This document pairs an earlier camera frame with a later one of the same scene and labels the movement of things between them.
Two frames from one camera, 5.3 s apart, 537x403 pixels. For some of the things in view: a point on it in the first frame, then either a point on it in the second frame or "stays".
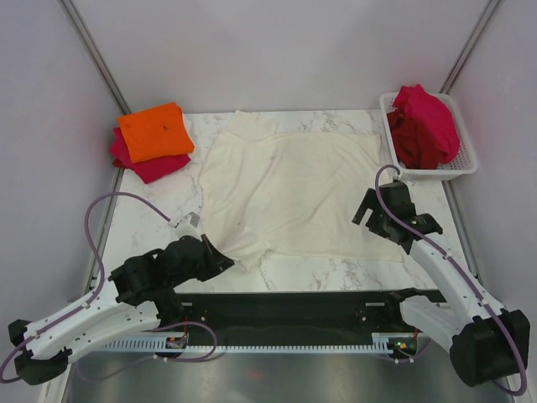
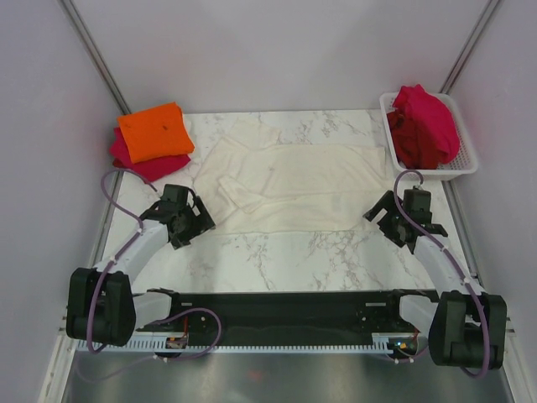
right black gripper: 371,197 to 387,201
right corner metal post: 487,14 stays
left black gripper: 217,262 to 201,223
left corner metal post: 70,12 stays
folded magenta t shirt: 150,170 stays
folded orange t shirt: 155,132 stays
